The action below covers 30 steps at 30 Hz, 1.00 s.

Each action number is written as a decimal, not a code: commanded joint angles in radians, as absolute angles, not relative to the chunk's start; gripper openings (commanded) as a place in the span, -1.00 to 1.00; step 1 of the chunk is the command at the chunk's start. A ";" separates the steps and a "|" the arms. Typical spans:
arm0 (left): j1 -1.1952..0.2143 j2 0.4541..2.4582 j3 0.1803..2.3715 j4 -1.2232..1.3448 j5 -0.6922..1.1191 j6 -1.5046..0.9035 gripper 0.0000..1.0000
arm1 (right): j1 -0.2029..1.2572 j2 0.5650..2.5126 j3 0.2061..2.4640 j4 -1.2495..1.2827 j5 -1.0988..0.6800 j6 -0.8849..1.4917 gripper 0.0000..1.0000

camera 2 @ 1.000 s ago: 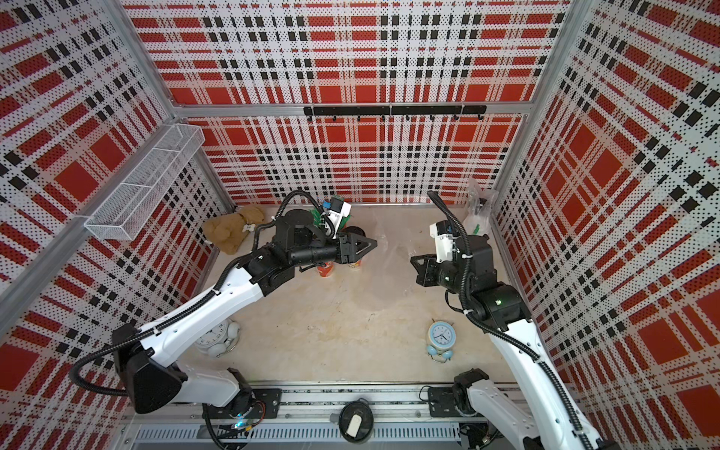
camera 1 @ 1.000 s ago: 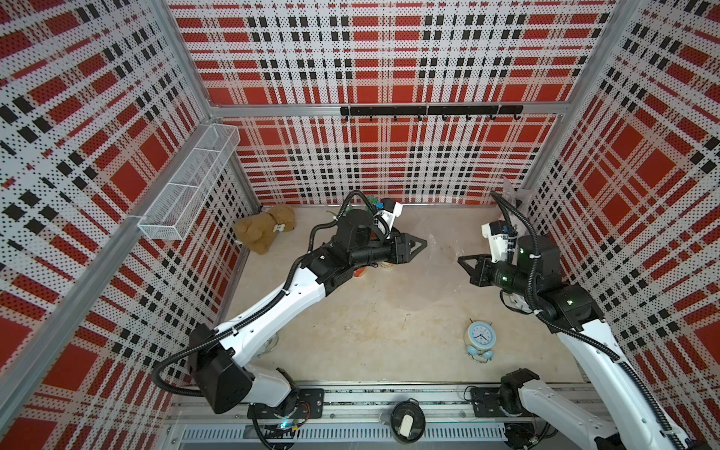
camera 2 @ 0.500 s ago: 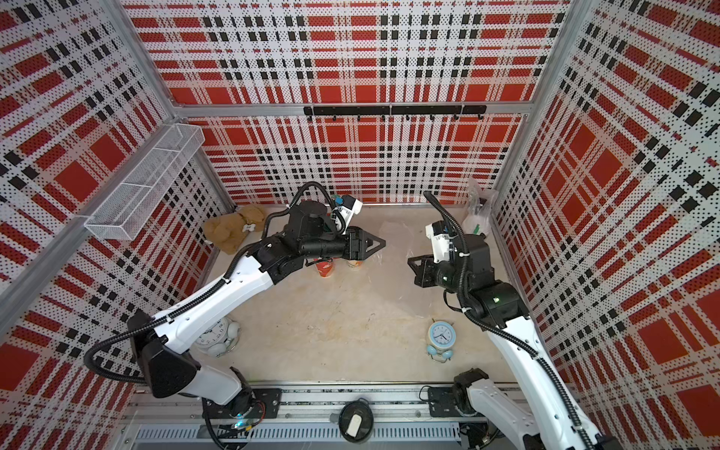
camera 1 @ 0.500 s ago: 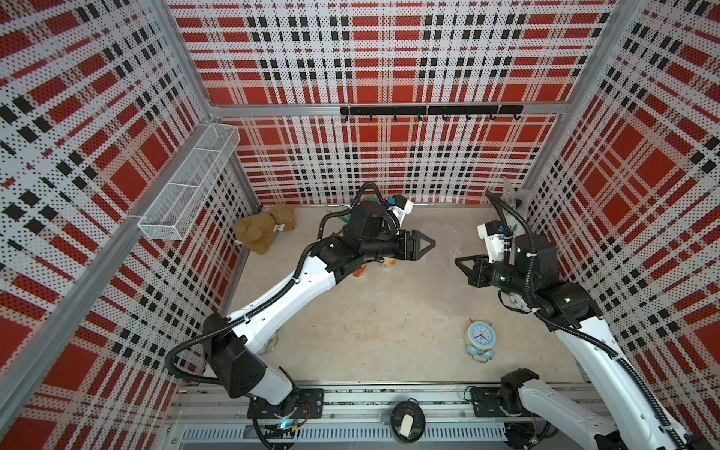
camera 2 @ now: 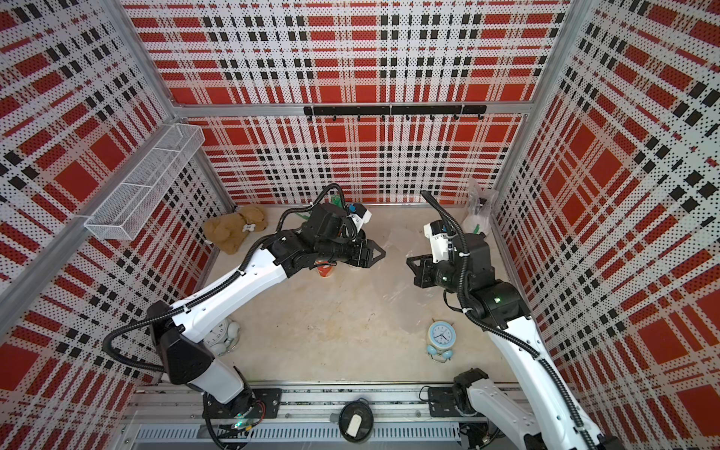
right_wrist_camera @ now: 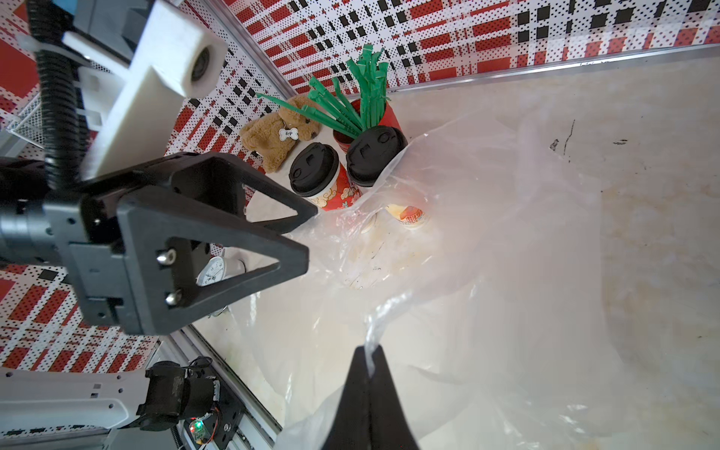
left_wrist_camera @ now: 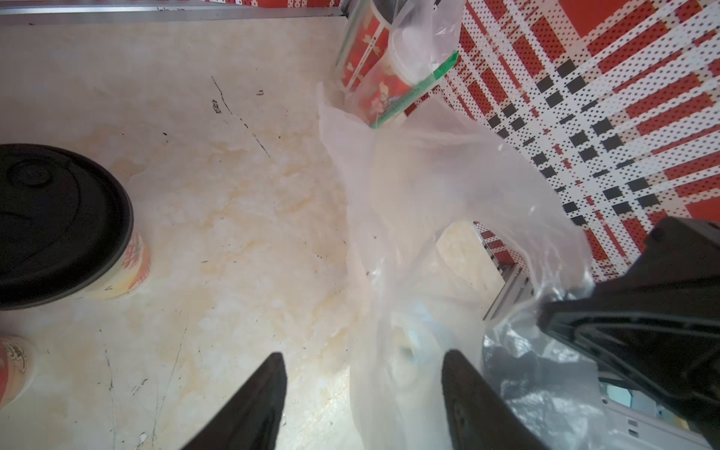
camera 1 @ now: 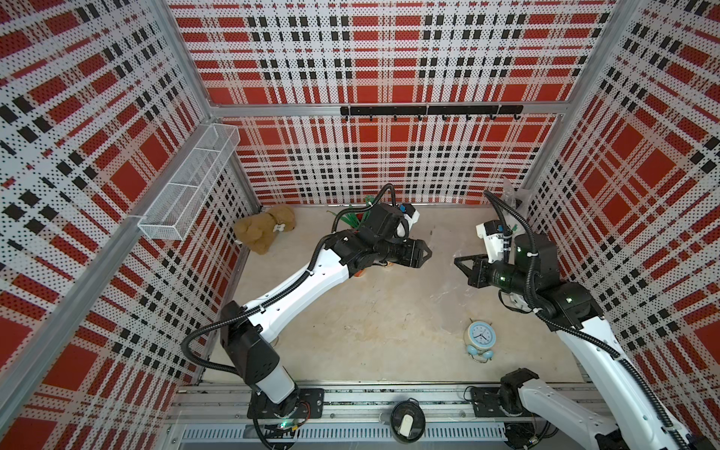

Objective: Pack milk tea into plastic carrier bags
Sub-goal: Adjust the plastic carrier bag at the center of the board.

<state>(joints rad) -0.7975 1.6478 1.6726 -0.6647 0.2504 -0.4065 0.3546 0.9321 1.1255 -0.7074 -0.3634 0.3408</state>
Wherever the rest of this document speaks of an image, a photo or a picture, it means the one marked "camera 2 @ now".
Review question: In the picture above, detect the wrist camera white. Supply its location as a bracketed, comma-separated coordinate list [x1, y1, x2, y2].
[347, 204, 372, 232]
[423, 219, 451, 264]

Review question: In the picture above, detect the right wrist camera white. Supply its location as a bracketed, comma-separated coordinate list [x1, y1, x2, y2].
[423, 219, 451, 264]

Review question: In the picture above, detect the clear plastic carrier bag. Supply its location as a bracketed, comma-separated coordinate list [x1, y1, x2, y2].
[461, 179, 499, 236]

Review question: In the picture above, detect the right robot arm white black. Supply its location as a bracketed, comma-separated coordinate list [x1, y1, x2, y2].
[406, 222, 624, 449]

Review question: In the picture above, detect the black hook rail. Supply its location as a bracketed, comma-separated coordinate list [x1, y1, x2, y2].
[303, 104, 488, 119]

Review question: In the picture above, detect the white wire mesh basket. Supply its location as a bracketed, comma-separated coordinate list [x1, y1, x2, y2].
[84, 124, 204, 241]

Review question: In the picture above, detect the green straws bundle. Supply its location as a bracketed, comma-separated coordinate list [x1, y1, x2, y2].
[296, 194, 342, 221]

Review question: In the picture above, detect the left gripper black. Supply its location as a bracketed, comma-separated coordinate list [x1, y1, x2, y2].
[317, 234, 387, 269]

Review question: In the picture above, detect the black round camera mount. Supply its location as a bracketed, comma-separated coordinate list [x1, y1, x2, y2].
[337, 399, 374, 444]

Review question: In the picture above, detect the light blue alarm clock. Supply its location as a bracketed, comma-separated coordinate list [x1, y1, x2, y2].
[426, 321, 457, 364]

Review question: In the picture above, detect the brown teddy bear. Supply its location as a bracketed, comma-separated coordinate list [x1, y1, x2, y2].
[202, 204, 267, 255]

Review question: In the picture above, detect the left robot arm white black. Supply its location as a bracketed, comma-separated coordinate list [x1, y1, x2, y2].
[102, 202, 386, 418]

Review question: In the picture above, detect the white alarm clock left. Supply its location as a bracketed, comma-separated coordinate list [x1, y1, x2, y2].
[204, 318, 240, 356]

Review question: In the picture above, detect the left black lid red cup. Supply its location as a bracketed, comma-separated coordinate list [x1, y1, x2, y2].
[314, 262, 336, 278]

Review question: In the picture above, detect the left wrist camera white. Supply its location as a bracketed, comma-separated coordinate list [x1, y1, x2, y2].
[347, 204, 372, 232]

